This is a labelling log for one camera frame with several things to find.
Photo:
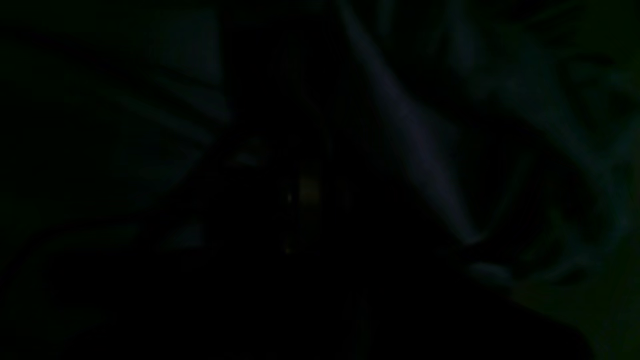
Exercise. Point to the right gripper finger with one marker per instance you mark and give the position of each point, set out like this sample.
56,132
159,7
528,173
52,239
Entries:
303,196

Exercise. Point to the dark navy t-shirt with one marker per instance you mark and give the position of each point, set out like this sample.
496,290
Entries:
494,138

